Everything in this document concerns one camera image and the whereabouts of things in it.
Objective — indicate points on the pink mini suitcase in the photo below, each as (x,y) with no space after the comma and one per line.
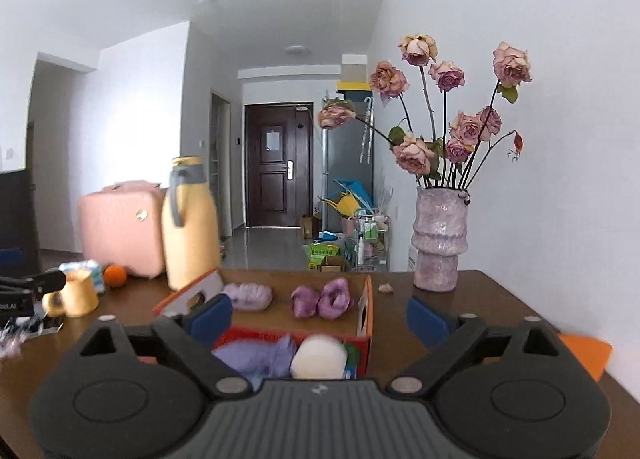
(122,225)

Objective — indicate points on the small cardboard box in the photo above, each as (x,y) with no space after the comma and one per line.
(333,264)

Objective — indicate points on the lilac fluffy headband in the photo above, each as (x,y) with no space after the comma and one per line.
(248,297)

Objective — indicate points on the metal storage trolley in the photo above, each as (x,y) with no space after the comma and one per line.
(372,235)

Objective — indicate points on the purple drawstring pouch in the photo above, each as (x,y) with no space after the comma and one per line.
(257,360)

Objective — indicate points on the dark brown door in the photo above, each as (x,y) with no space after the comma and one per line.
(278,164)

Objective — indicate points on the red cardboard box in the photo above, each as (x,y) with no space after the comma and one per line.
(354,329)

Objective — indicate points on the yellow toy on pile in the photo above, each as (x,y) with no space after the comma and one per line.
(347,205)

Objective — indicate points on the purple ceramic vase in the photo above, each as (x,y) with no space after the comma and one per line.
(439,235)

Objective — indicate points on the grey refrigerator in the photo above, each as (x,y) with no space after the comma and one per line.
(346,154)

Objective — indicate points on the orange fruit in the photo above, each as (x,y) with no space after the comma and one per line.
(114,276)

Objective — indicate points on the yellow ceramic mug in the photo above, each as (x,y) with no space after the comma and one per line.
(76,299)

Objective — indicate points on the yellow thermos jug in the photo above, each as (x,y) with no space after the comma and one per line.
(190,224)

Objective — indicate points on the orange black folded card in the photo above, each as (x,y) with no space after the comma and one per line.
(592,353)

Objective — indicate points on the blue tissue pack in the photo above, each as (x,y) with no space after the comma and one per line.
(91,268)

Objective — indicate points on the white round sponge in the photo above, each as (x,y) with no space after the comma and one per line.
(319,357)

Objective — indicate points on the dried pink roses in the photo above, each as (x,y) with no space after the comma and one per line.
(451,156)

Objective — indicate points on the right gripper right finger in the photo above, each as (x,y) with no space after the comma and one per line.
(502,392)

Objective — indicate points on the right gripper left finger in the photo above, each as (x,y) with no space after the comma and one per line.
(139,391)

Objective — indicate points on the purple satin scrunchie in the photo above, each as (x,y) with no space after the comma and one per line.
(330,303)

